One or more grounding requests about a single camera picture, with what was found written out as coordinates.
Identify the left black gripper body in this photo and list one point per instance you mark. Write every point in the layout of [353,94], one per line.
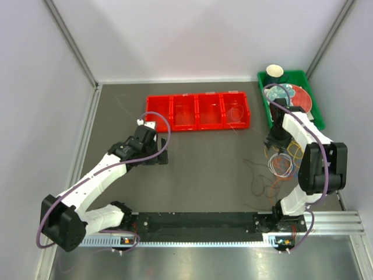
[150,151]

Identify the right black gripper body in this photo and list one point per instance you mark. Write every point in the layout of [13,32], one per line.
[278,137]

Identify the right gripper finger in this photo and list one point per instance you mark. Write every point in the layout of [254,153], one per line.
[266,147]
[282,151]

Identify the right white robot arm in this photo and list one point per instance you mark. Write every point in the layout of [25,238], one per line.
[323,168]

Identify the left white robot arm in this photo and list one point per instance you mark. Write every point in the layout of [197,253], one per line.
[66,218]

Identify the white square board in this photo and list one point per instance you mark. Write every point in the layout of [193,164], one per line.
[310,116]

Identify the red round plate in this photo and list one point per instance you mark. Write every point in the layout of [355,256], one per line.
[301,98]

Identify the blue patterned plate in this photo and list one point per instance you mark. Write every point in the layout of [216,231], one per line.
[276,92]

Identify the red bin far left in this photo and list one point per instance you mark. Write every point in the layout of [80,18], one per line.
[161,105]

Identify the green plastic tray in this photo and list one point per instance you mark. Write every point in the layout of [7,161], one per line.
[296,78]

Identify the dark green paper cup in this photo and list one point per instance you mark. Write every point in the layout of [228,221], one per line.
[275,74]

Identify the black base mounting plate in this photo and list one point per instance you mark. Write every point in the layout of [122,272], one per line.
[198,226]

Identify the slotted grey cable duct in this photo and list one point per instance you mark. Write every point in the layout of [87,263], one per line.
[127,241]

